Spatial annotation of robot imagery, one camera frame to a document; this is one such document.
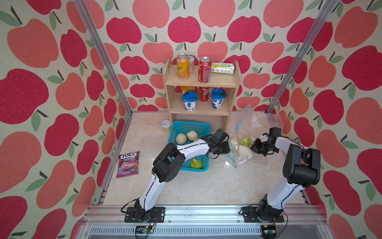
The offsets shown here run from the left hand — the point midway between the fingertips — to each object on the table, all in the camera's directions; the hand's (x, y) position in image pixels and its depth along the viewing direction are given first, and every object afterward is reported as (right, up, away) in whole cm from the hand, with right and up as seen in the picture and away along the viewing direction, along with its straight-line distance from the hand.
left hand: (232, 154), depth 89 cm
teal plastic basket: (-30, +12, +15) cm, 36 cm away
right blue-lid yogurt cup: (-9, +35, -1) cm, 37 cm away
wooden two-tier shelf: (-17, +28, +7) cm, 34 cm away
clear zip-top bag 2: (+4, +7, +7) cm, 11 cm away
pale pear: (-32, +8, +9) cm, 34 cm away
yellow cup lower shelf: (-28, +40, +2) cm, 49 cm away
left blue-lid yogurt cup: (-26, +34, -1) cm, 43 cm away
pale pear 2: (-24, +11, +10) cm, 28 cm away
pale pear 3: (+9, +2, +3) cm, 9 cm away
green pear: (-22, -5, -3) cm, 23 cm away
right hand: (+15, +1, +8) cm, 17 cm away
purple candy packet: (-63, -6, 0) cm, 64 cm away
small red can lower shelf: (-17, +37, +4) cm, 41 cm away
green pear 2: (+12, +7, +7) cm, 16 cm away
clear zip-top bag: (+25, +18, +23) cm, 38 cm away
